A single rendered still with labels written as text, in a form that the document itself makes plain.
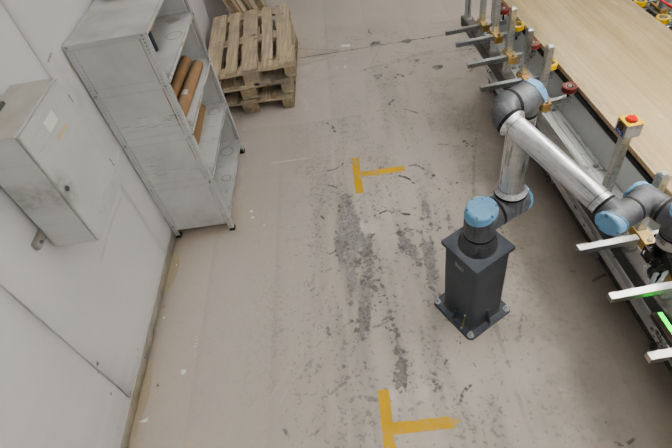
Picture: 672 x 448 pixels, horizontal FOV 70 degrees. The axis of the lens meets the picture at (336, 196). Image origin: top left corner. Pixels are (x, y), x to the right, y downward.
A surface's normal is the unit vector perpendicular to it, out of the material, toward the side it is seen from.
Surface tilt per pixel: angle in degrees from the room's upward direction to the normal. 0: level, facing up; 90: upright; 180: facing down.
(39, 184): 90
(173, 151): 90
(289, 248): 0
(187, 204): 90
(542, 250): 0
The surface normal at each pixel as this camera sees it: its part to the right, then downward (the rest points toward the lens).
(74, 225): 0.05, 0.71
